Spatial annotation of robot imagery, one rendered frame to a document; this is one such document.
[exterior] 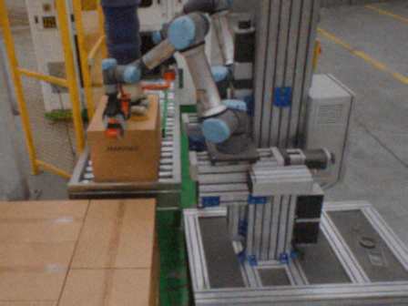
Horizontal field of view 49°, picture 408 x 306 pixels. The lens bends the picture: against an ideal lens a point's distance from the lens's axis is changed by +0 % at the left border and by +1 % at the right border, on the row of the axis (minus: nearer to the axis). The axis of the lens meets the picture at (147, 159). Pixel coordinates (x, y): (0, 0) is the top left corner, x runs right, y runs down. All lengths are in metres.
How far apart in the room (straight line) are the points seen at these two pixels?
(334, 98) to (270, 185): 0.52
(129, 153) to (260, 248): 0.94
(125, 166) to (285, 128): 0.97
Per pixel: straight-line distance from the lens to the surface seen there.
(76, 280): 2.13
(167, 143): 3.25
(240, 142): 2.02
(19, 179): 3.66
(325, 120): 2.24
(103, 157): 2.63
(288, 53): 2.12
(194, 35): 1.78
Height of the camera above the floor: 1.98
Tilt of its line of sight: 28 degrees down
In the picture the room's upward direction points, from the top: 4 degrees counter-clockwise
